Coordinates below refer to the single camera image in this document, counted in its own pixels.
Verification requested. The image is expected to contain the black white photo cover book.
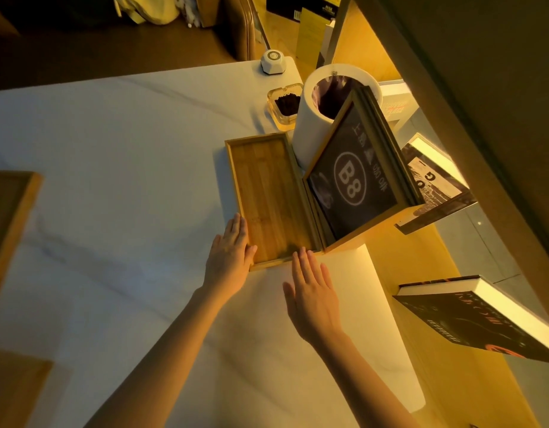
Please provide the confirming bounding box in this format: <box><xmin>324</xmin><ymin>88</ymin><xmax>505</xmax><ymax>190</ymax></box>
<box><xmin>394</xmin><ymin>132</ymin><xmax>478</xmax><ymax>235</ymax></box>

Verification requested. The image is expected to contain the brown paper bag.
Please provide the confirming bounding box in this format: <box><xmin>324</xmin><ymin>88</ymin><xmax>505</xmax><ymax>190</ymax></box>
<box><xmin>195</xmin><ymin>0</ymin><xmax>221</xmax><ymax>28</ymax></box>

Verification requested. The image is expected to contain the person's right forearm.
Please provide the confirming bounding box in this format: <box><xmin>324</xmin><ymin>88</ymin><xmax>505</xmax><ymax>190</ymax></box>
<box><xmin>317</xmin><ymin>330</ymin><xmax>420</xmax><ymax>428</ymax></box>

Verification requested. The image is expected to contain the small white plush toy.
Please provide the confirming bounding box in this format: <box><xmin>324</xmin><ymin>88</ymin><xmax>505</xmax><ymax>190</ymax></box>
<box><xmin>175</xmin><ymin>0</ymin><xmax>202</xmax><ymax>29</ymax></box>

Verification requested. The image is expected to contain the glass ashtray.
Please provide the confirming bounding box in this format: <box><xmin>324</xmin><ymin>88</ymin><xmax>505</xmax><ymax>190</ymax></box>
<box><xmin>267</xmin><ymin>83</ymin><xmax>305</xmax><ymax>132</ymax></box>

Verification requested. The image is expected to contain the person's right hand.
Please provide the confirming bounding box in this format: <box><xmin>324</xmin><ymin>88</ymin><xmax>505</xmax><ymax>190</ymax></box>
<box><xmin>282</xmin><ymin>247</ymin><xmax>345</xmax><ymax>348</ymax></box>

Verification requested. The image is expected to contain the plain black book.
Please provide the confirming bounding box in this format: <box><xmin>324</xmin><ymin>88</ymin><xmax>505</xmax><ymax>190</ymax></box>
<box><xmin>266</xmin><ymin>0</ymin><xmax>304</xmax><ymax>23</ymax></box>

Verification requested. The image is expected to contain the yellow plastic bag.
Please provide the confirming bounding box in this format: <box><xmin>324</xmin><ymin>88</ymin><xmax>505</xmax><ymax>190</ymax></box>
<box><xmin>113</xmin><ymin>0</ymin><xmax>180</xmax><ymax>26</ymax></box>

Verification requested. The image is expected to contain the yellow wooden side ledge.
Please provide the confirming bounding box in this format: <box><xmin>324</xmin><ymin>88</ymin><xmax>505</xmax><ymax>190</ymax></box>
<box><xmin>252</xmin><ymin>0</ymin><xmax>542</xmax><ymax>428</ymax></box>

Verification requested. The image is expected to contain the wooden framed black sign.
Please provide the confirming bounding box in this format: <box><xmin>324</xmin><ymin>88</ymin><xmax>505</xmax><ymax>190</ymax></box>
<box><xmin>302</xmin><ymin>86</ymin><xmax>426</xmax><ymax>254</ymax></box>

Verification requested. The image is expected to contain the black book with red mark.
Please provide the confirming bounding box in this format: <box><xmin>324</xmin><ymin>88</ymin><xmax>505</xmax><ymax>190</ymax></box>
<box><xmin>392</xmin><ymin>275</ymin><xmax>549</xmax><ymax>366</ymax></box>

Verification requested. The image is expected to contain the person's left forearm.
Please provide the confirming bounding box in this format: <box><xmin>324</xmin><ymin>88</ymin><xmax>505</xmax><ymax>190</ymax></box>
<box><xmin>85</xmin><ymin>285</ymin><xmax>226</xmax><ymax>428</ymax></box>

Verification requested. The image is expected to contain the white cylindrical bin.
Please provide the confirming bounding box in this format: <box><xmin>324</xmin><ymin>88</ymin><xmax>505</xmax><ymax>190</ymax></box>
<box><xmin>292</xmin><ymin>63</ymin><xmax>384</xmax><ymax>172</ymax></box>

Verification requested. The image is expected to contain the wooden tray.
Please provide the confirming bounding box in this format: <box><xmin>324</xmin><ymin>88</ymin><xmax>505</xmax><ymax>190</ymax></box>
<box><xmin>224</xmin><ymin>132</ymin><xmax>324</xmax><ymax>272</ymax></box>
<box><xmin>0</xmin><ymin>170</ymin><xmax>44</xmax><ymax>308</ymax></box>

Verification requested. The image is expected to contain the person's left hand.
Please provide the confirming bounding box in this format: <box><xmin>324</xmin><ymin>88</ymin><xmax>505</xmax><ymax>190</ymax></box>
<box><xmin>202</xmin><ymin>212</ymin><xmax>258</xmax><ymax>304</ymax></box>

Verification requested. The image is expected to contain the brown leather sofa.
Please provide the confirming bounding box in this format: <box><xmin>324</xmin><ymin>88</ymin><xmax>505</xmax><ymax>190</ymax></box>
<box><xmin>0</xmin><ymin>0</ymin><xmax>257</xmax><ymax>92</ymax></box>

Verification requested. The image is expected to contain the wooden box with round hole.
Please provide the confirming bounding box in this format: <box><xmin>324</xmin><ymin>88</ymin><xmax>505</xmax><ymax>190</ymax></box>
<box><xmin>0</xmin><ymin>347</ymin><xmax>54</xmax><ymax>428</ymax></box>

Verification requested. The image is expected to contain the white marble table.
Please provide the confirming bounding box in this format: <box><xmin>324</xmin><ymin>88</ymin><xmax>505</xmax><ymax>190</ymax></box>
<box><xmin>0</xmin><ymin>56</ymin><xmax>427</xmax><ymax>428</ymax></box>

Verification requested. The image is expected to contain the black and yellow book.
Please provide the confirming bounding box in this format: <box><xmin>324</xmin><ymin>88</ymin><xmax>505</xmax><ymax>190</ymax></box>
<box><xmin>295</xmin><ymin>0</ymin><xmax>342</xmax><ymax>70</ymax></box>

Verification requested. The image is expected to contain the dark wooden overhead panel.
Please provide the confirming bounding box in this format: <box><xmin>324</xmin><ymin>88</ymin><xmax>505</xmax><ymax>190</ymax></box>
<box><xmin>345</xmin><ymin>0</ymin><xmax>549</xmax><ymax>331</ymax></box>

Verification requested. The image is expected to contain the thin white book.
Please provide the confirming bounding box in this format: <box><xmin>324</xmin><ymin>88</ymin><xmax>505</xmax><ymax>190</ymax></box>
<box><xmin>379</xmin><ymin>80</ymin><xmax>420</xmax><ymax>134</ymax></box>

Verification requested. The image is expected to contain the white call button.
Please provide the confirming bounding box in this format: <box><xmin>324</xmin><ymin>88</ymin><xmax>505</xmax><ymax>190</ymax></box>
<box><xmin>259</xmin><ymin>49</ymin><xmax>287</xmax><ymax>76</ymax></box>

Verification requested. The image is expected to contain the grey white upright book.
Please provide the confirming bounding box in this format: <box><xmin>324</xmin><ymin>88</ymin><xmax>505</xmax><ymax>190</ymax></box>
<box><xmin>317</xmin><ymin>20</ymin><xmax>337</xmax><ymax>70</ymax></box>

